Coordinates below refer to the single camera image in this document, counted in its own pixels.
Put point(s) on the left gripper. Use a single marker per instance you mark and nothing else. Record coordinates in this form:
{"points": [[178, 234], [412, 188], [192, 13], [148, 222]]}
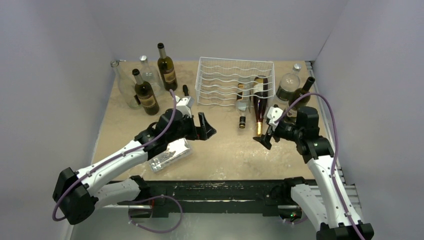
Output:
{"points": [[196, 132]]}

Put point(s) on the dark bottle silver collar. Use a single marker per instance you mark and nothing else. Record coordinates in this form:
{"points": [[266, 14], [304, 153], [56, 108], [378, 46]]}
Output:
{"points": [[144, 94]]}

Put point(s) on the tall clear bottle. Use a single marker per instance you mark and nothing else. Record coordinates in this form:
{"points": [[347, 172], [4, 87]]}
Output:
{"points": [[126, 85]]}

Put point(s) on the clear bottle silver cap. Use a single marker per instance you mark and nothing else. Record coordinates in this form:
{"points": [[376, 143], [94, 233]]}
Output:
{"points": [[151, 75]]}

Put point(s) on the clear plastic parts box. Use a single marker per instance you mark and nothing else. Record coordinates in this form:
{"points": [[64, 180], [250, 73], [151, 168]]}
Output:
{"points": [[175, 151]]}

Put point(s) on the white wire wine rack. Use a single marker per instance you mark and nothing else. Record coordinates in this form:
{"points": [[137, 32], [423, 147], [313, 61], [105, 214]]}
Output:
{"points": [[221, 80]]}

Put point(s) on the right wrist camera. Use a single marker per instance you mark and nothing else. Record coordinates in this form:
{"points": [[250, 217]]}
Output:
{"points": [[274, 116]]}

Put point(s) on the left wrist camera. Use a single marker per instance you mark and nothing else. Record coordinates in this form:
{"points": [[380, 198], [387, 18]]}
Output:
{"points": [[184, 105]]}

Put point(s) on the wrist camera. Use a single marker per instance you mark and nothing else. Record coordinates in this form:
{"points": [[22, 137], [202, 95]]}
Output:
{"points": [[184, 105], [274, 116]]}

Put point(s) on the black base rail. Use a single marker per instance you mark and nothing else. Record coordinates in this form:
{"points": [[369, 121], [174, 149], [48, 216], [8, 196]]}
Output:
{"points": [[269, 197]]}

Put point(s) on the dark labelled wine bottle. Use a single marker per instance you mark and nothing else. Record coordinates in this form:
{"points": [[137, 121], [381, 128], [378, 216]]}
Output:
{"points": [[166, 68]]}

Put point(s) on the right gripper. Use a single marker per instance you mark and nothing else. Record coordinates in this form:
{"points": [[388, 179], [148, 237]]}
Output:
{"points": [[273, 131]]}

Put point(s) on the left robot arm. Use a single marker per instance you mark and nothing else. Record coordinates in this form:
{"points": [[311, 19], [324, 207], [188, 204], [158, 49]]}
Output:
{"points": [[78, 193]]}

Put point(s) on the red bottle gold foil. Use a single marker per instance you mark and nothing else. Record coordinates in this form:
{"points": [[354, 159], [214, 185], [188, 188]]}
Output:
{"points": [[260, 100]]}

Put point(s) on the black handled screwdriver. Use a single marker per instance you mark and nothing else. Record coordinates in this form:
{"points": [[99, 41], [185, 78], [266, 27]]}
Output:
{"points": [[185, 90]]}

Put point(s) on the small dark bottle gold cap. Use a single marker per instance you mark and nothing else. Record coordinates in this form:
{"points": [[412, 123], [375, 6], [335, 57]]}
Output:
{"points": [[242, 103]]}

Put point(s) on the dark green bottle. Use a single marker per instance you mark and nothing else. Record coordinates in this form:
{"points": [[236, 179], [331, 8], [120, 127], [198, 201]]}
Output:
{"points": [[292, 113]]}

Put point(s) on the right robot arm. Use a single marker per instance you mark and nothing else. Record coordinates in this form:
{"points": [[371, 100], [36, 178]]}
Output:
{"points": [[333, 215]]}

